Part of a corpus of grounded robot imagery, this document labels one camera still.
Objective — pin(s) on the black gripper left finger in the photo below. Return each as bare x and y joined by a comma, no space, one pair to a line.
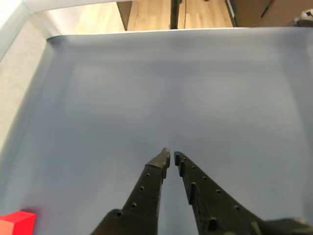
146,191

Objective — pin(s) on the red cube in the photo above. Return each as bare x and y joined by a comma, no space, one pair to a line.
17,224

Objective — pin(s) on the dark brown cabinet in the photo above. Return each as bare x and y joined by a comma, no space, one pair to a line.
123,14

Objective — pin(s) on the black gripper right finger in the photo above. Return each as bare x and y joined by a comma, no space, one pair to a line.
212,203

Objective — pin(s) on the black pole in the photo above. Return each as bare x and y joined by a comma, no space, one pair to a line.
174,14

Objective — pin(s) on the blue-grey table mat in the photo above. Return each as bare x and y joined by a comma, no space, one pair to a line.
156,98

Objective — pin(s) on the brown cabinet with white edge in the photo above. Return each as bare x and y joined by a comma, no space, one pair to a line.
264,12

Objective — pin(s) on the silver aluminium frame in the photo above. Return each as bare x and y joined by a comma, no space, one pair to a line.
14,19

